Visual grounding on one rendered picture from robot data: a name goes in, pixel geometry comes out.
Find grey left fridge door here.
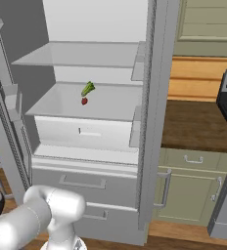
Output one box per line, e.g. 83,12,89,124
0,0,34,207

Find pale glass fridge shelf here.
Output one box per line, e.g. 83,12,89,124
11,40,147,69
24,81,145,123

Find green base cupboard door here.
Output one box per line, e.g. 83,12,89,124
152,165,227,228

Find grey freezer drawer handle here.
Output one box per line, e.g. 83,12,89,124
82,209,110,222
59,174,108,190

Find silver drawer handle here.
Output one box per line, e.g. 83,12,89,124
183,154,204,165

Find grey freezer drawer front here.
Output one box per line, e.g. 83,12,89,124
30,157,140,210
71,201,147,247

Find silver cupboard door handle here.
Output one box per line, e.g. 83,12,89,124
210,176,224,202

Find green leafy vegetable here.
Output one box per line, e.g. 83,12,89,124
80,80,97,98

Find green wall cupboard door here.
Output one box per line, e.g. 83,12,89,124
173,0,227,58

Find grey right fridge door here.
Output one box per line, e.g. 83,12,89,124
128,0,182,232

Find white crisper drawer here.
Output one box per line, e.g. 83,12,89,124
33,114,135,153

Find green drawer front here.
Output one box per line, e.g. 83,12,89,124
159,147,227,173

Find grey open fridge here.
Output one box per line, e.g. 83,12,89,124
0,0,182,247

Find grey fridge door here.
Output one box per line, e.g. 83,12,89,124
128,0,182,232
0,0,34,207

